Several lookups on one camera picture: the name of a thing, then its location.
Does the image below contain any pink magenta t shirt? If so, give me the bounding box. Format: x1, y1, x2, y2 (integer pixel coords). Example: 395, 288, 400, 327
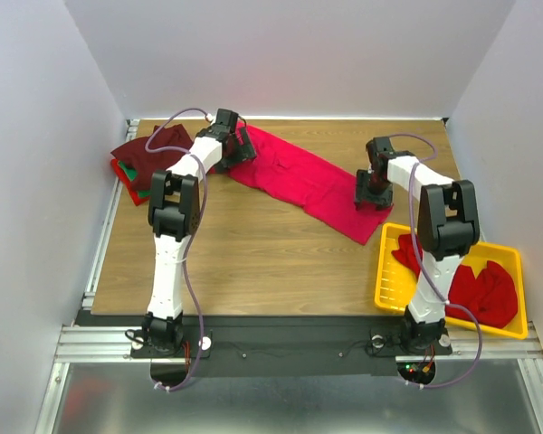
210, 126, 391, 245

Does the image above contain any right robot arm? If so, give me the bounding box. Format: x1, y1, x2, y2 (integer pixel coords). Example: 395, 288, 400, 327
354, 137, 480, 354

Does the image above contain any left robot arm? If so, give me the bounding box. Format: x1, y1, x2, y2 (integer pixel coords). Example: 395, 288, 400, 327
135, 108, 256, 356

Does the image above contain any maroon folded shirt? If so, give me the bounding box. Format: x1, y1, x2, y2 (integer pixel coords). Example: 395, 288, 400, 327
111, 124, 193, 176

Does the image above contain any yellow plastic tray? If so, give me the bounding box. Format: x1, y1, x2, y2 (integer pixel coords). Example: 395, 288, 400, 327
374, 222, 529, 340

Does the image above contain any green folded shirt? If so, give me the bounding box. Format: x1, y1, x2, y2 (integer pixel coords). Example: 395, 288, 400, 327
118, 161, 151, 200

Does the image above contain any red folded shirt bottom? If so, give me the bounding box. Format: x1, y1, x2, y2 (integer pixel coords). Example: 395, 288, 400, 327
110, 158, 150, 206

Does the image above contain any red shirt in tray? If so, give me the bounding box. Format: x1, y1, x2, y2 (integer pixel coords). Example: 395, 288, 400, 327
392, 233, 518, 329

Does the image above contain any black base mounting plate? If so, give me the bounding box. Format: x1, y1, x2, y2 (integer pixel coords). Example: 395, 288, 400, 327
129, 315, 453, 382

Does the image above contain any aluminium frame rail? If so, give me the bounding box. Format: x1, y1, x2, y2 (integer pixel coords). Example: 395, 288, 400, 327
54, 326, 543, 363

